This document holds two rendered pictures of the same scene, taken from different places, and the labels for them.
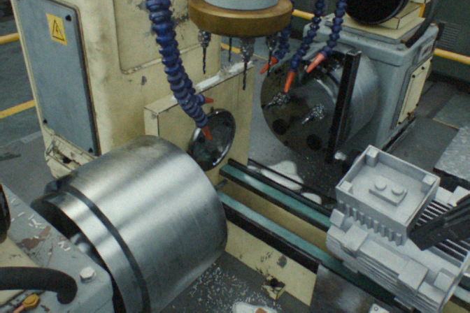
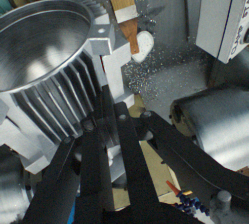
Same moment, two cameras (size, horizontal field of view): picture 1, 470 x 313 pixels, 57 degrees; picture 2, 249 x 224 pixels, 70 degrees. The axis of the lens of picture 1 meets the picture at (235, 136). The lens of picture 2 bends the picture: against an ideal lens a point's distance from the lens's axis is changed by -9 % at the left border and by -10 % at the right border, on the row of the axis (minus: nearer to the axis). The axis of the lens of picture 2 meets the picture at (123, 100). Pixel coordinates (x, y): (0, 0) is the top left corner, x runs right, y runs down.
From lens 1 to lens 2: 0.63 m
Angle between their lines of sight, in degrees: 44
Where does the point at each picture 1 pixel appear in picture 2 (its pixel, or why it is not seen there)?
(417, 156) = not seen: outside the picture
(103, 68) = not seen: hidden behind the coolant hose
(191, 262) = (227, 115)
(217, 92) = (123, 201)
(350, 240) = (129, 102)
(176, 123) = (157, 182)
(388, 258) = (114, 79)
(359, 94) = (7, 205)
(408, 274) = (121, 59)
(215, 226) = (209, 133)
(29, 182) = not seen: hidden behind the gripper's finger
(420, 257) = (100, 73)
